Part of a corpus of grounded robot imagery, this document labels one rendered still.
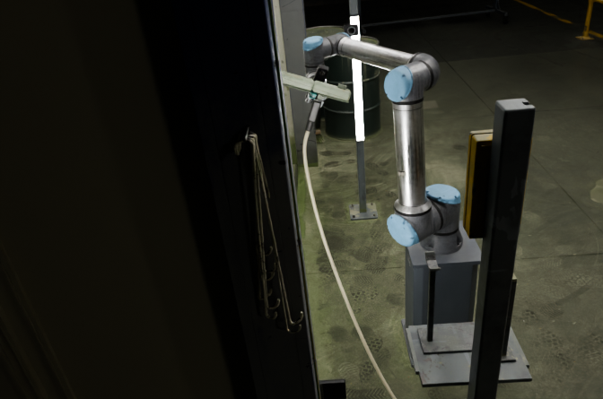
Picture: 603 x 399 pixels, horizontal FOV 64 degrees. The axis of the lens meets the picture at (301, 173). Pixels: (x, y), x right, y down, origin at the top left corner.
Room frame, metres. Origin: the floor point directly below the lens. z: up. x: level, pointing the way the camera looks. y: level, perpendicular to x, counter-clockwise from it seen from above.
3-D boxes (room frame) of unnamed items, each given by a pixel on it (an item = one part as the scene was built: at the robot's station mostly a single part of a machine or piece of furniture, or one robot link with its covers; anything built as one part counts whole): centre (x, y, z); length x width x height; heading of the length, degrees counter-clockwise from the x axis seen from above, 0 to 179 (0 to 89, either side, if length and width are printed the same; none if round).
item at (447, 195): (1.75, -0.58, 0.83); 0.17 x 0.15 x 0.18; 122
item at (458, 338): (1.05, -0.44, 0.95); 0.26 x 0.15 x 0.32; 86
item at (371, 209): (3.03, -0.42, 0.01); 0.20 x 0.20 x 0.01; 86
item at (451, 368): (1.03, -0.44, 0.78); 0.31 x 0.23 x 0.01; 86
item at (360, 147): (3.03, -0.42, 0.82); 0.05 x 0.05 x 1.64; 86
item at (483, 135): (0.94, -0.44, 1.42); 0.12 x 0.06 x 0.26; 86
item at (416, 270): (1.76, -0.59, 0.32); 0.31 x 0.31 x 0.64; 86
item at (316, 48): (2.19, -0.12, 1.45); 0.12 x 0.09 x 0.12; 122
